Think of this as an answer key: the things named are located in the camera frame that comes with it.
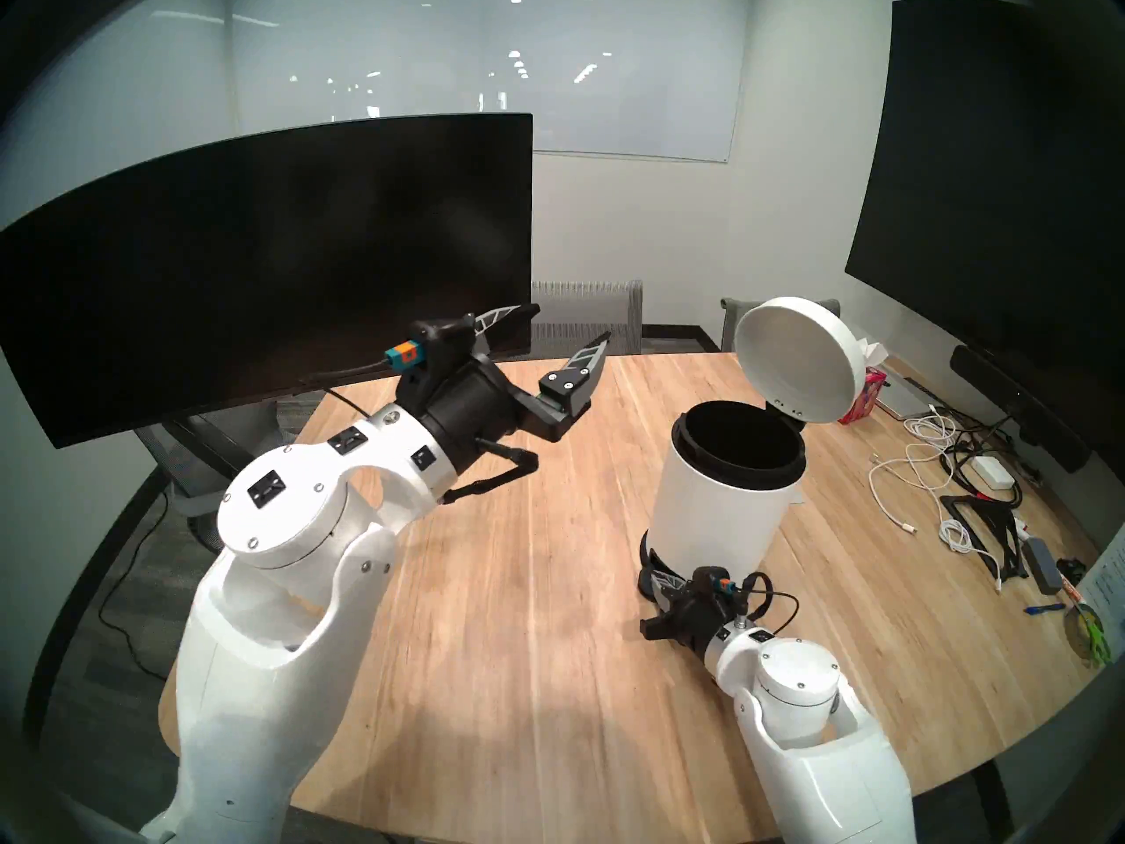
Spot green scissors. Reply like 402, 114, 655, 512
1063, 603, 1113, 666

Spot thin black floor cable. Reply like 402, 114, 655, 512
97, 491, 172, 680

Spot white paper sheet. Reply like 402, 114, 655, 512
1077, 535, 1125, 641

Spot black braided right gripper cable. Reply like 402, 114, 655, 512
737, 572, 802, 634

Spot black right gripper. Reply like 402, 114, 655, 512
639, 568, 748, 663

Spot white pedal trash can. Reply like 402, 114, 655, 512
640, 297, 867, 601

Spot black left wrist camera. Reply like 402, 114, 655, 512
385, 319, 480, 382

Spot red floral tissue box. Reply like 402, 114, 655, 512
839, 341, 889, 426

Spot glass wall whiteboard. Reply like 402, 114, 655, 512
230, 0, 752, 164

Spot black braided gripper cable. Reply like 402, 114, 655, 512
737, 572, 802, 634
439, 438, 539, 505

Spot black soundbar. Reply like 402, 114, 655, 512
949, 346, 1091, 474

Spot large black wall television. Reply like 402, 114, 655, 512
844, 0, 1125, 447

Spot curved black monitor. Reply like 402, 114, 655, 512
0, 113, 534, 449

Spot white coiled cable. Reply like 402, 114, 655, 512
939, 517, 1005, 593

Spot black folding frame stand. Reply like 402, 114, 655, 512
939, 493, 1031, 581

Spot black braided left gripper cable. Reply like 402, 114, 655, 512
439, 438, 539, 505

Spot white charging cable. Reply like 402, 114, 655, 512
868, 411, 959, 535

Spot grey adapter dongle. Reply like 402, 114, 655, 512
1021, 537, 1064, 595

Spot silver laptop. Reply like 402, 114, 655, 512
879, 367, 946, 421

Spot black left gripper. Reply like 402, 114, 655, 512
413, 303, 612, 465

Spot thin black left camera cable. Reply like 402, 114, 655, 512
299, 363, 405, 417

